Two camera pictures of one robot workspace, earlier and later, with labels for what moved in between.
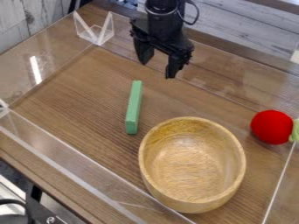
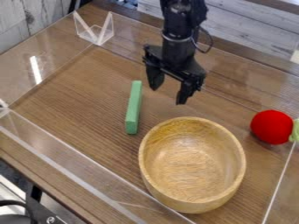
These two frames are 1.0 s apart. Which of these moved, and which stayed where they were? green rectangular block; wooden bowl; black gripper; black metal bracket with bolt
Moved: black gripper
Stayed: green rectangular block; wooden bowl; black metal bracket with bolt
